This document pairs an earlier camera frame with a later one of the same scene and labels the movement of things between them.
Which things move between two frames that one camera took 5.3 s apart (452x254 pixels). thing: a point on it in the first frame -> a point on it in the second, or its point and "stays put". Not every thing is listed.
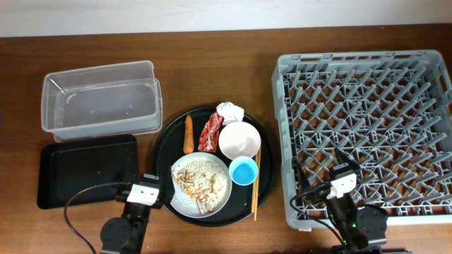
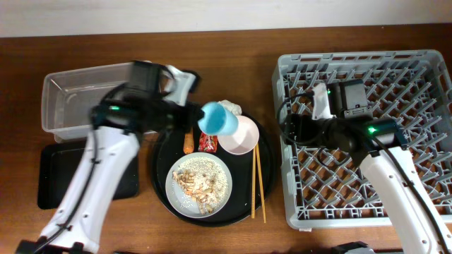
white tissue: x=231 y=112 stays put
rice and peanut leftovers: x=203 y=181 stays put
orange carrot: x=188 y=139 stays put
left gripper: x=168 y=190 -> x=188 y=119
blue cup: x=243 y=171 -> x=217 y=121
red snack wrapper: x=209 y=137 stays put
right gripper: x=304 y=181 -> x=306 y=121
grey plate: x=203 y=185 stays put
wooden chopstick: x=253 y=185 stays put
